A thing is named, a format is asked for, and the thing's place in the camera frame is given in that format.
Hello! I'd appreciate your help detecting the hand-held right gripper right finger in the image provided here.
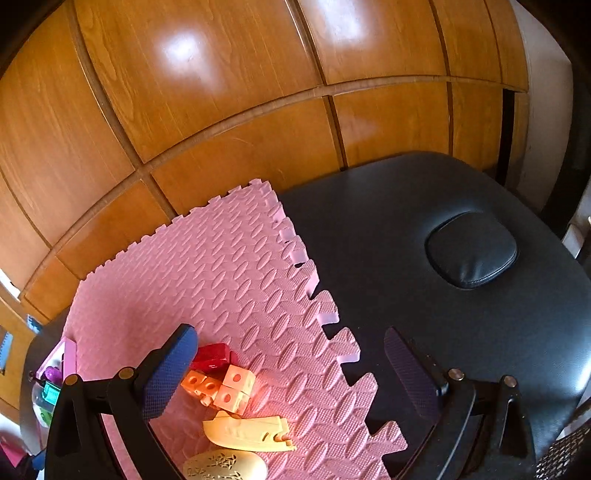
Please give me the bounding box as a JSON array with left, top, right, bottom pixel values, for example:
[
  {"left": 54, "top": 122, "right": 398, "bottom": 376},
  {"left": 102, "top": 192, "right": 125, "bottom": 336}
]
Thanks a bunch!
[{"left": 383, "top": 326, "right": 539, "bottom": 480}]

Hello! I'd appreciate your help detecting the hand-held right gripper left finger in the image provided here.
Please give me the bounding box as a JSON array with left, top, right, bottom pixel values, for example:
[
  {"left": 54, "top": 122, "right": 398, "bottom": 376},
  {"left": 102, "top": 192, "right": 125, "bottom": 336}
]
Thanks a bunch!
[{"left": 44, "top": 323, "right": 199, "bottom": 480}]

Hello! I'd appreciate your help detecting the pink storage box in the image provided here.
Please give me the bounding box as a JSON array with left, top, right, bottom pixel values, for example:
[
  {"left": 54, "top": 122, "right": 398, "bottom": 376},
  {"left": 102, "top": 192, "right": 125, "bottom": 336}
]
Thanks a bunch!
[{"left": 32, "top": 338, "right": 78, "bottom": 430}]

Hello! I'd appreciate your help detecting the orange cube block with holes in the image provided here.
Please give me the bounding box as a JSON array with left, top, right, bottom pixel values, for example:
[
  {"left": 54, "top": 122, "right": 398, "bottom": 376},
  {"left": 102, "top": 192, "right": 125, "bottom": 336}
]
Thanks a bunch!
[{"left": 180, "top": 371, "right": 223, "bottom": 407}]

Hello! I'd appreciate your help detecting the red toy block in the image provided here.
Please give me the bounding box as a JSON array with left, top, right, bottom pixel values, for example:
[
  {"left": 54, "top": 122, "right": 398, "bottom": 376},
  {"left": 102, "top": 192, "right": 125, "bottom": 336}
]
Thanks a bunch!
[{"left": 189, "top": 342, "right": 232, "bottom": 374}]

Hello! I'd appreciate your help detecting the peach cube block with holes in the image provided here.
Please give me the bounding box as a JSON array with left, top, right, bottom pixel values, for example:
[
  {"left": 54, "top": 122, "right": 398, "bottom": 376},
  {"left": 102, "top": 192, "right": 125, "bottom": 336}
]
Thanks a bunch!
[{"left": 213, "top": 363, "right": 256, "bottom": 415}]

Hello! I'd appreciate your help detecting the pale orange toy boat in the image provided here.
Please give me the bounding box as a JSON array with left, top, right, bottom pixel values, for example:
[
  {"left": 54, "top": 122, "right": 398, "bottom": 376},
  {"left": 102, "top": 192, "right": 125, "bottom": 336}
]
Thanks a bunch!
[{"left": 203, "top": 410, "right": 297, "bottom": 452}]

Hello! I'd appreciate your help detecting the cream oval patterned object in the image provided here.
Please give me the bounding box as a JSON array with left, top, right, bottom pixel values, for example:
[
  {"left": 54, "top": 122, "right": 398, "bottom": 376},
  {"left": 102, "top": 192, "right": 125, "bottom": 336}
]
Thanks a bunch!
[{"left": 183, "top": 449, "right": 269, "bottom": 480}]

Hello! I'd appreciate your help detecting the black padded face-hole plug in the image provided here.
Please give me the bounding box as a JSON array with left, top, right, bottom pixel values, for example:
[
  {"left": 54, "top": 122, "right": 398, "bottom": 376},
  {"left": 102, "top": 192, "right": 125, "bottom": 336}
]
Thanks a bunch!
[{"left": 424, "top": 211, "right": 519, "bottom": 291}]

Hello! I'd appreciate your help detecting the pink foam puzzle mat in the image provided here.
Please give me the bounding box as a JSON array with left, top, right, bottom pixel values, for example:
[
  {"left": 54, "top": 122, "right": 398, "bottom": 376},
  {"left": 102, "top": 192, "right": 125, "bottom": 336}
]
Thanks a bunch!
[{"left": 60, "top": 178, "right": 410, "bottom": 480}]

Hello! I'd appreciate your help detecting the black padded massage bed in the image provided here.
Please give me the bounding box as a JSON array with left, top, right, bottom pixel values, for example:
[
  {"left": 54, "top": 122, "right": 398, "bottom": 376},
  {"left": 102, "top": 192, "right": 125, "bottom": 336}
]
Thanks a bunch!
[{"left": 21, "top": 152, "right": 584, "bottom": 480}]

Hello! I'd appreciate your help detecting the wooden side cabinet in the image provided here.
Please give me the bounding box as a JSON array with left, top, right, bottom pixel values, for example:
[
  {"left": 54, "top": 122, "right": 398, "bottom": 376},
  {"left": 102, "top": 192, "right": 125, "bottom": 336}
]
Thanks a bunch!
[{"left": 0, "top": 268, "right": 47, "bottom": 411}]

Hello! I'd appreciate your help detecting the black mesh chair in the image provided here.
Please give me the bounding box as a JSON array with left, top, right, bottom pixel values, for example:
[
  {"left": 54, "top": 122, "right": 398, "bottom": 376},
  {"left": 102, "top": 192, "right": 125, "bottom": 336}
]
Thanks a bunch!
[{"left": 534, "top": 415, "right": 591, "bottom": 480}]

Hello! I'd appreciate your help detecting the wooden panelled wardrobe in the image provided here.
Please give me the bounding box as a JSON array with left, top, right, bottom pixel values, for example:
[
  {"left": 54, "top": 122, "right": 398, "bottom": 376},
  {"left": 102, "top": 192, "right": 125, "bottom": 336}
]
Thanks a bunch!
[{"left": 0, "top": 0, "right": 532, "bottom": 326}]

